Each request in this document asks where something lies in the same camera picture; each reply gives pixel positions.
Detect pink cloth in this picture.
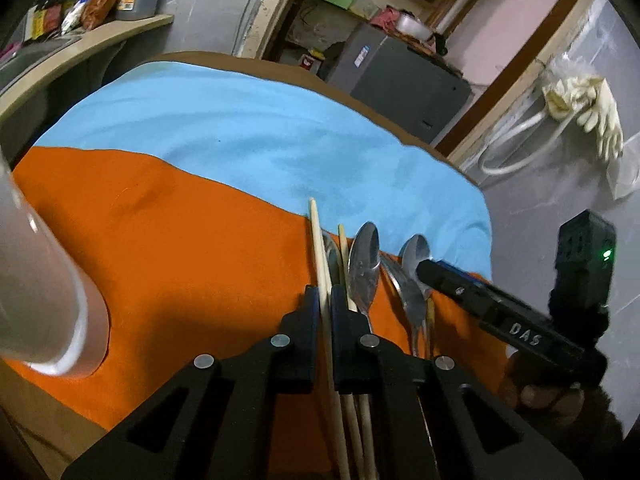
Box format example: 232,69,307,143
371,7,402,32

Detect wooden chopstick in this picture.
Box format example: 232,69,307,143
338,224,377,480
308,198,351,480

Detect light blue cloth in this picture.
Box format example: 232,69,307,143
37,62,494,281

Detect large metal spoon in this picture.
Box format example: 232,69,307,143
348,222,382,335

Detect person's right hand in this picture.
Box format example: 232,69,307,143
500,352,587,426

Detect clear plastic tumbler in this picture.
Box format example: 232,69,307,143
0,145,111,379

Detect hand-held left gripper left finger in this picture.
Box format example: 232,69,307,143
62,285,321,480

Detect orange cloth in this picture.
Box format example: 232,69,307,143
10,147,516,480

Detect white hose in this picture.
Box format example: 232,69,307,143
477,105,567,177

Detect beige kitchen counter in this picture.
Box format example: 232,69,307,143
0,14,174,128

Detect white rubber gloves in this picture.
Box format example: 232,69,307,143
542,74,624,162

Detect metal pot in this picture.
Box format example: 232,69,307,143
394,12,434,42

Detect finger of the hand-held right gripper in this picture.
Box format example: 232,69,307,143
416,258,502,320
439,259,552,324

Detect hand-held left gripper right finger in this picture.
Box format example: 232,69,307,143
330,284,583,480

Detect grey cabinet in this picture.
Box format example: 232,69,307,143
324,22,474,144

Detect person's right forearm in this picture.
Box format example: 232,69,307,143
560,387,628,480

